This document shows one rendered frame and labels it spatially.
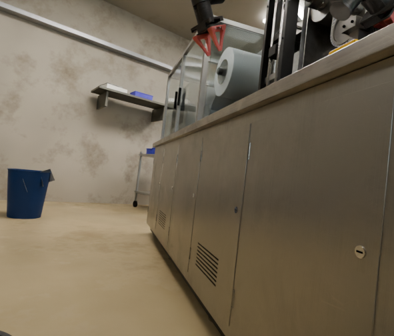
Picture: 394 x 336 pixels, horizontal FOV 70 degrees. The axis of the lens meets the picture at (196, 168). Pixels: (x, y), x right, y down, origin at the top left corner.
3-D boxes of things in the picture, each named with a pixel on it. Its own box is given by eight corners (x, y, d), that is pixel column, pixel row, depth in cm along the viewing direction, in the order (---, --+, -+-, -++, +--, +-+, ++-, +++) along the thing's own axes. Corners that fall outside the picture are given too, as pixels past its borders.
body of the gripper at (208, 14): (205, 32, 99) (199, 10, 97) (225, 21, 90) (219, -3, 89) (191, 35, 95) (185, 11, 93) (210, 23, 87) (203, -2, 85)
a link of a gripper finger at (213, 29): (217, 53, 98) (210, 25, 96) (232, 47, 93) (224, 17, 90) (203, 57, 95) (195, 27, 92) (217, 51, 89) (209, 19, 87)
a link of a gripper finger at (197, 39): (212, 55, 101) (204, 29, 99) (225, 50, 95) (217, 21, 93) (198, 59, 97) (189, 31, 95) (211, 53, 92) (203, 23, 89)
